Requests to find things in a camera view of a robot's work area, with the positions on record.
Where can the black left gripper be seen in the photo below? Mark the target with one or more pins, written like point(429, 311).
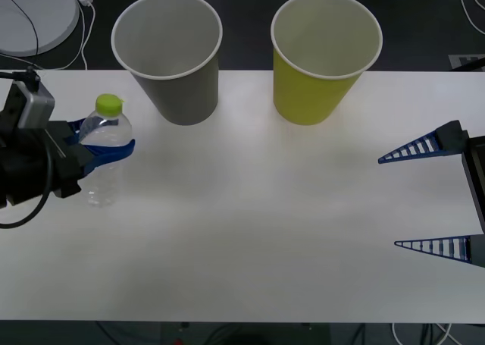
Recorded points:
point(26, 170)

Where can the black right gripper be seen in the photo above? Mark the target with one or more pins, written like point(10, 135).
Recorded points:
point(476, 170)

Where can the clear bottle with green cap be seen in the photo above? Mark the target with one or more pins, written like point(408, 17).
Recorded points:
point(106, 185)

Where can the silver-grey left robot arm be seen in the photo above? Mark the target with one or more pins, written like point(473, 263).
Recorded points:
point(36, 102)

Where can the grey plastic waste bin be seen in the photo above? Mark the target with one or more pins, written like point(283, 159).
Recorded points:
point(185, 98)

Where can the grey round floor base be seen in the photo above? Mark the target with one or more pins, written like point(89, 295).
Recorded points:
point(49, 15)

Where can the grey floor outlet box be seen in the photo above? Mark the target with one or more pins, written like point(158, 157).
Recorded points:
point(466, 61)

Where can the yellow-green plastic waste bin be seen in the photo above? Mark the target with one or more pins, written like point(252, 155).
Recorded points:
point(307, 98)

